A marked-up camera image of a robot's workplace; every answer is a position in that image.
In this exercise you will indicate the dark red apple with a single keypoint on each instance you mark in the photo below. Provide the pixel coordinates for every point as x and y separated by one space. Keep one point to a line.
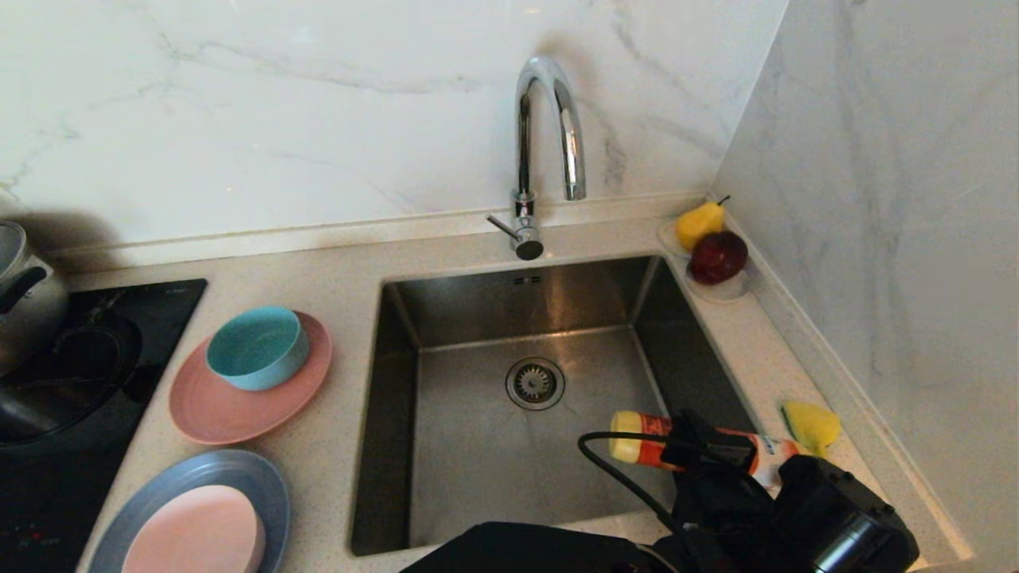
718 257

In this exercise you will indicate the yellow pear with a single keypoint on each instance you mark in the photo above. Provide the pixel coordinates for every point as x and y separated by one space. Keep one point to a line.
698 225

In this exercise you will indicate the round metal drain strainer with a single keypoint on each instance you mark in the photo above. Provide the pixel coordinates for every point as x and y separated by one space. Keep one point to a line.
535 383

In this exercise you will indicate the small white fruit dish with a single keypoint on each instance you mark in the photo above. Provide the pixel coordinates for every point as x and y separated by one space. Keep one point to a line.
726 294

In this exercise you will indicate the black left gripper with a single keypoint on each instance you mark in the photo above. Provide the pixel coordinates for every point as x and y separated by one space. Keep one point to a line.
724 501

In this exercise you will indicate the chrome gooseneck faucet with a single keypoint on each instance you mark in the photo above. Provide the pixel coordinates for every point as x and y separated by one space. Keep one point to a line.
523 159

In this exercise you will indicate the black glass induction cooktop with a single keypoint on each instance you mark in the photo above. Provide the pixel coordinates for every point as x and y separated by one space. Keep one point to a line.
163 310

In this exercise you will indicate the black frying pan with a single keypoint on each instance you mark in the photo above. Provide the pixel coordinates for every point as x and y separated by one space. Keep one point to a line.
72 374

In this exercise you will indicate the yellow-capped orange dish soap bottle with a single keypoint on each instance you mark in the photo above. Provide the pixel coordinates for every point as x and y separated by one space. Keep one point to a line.
637 446

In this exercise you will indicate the large pink plate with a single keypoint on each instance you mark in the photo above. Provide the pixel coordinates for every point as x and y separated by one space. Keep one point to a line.
223 422

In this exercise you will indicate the teal bowl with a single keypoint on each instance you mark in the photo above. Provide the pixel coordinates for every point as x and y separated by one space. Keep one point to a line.
256 346

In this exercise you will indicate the stainless steel sink basin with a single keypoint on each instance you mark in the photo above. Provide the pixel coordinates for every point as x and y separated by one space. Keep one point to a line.
478 446

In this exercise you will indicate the large blue-grey plate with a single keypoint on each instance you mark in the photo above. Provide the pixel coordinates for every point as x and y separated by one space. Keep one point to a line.
267 480

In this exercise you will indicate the pink bowl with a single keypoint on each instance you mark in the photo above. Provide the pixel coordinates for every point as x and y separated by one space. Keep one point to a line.
197 533

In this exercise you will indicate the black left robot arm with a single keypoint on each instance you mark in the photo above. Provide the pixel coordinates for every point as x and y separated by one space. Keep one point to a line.
836 517

